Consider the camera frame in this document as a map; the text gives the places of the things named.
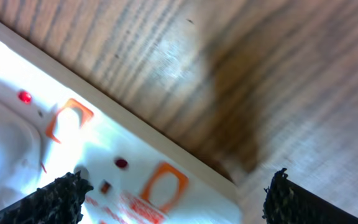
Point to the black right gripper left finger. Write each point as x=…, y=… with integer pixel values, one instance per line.
x=58, y=202

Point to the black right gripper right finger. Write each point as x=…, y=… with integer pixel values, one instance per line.
x=288, y=203

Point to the white power extension strip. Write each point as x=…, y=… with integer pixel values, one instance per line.
x=138, y=175

